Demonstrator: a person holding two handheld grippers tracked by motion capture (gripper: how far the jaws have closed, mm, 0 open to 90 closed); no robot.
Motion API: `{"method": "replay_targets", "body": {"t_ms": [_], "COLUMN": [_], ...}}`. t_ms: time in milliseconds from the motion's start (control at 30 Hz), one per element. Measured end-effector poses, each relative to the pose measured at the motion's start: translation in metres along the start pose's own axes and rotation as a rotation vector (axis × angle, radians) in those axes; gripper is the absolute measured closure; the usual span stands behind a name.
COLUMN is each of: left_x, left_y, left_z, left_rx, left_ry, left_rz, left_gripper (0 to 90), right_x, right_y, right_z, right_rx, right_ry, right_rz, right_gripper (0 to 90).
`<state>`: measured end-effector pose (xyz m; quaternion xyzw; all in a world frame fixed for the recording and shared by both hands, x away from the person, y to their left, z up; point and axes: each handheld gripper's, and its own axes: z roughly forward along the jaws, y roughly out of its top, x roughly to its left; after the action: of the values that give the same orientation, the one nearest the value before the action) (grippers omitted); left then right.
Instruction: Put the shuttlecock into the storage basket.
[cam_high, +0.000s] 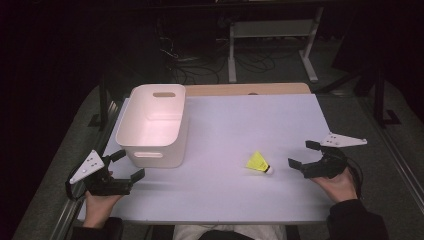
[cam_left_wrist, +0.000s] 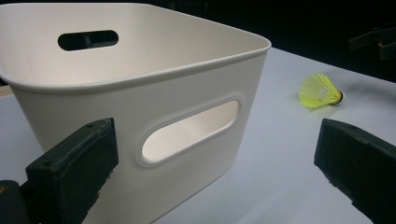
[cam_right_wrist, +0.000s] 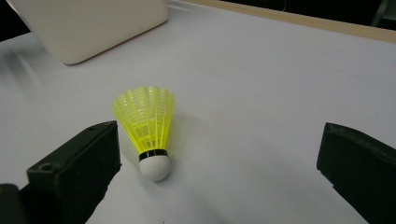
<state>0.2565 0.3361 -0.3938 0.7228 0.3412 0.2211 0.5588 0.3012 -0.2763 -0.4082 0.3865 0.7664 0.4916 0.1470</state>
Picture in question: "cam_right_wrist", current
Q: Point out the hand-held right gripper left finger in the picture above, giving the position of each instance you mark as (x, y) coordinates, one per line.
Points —
(71, 174)

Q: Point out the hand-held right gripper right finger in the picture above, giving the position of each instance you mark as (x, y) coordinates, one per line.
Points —
(361, 168)

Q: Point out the white plastic basket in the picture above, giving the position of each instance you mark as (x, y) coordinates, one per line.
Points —
(90, 28)

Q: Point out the metal stand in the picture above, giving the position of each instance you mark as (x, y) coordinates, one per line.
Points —
(384, 12)

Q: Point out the yellow shuttlecock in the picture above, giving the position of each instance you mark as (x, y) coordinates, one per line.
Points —
(148, 124)

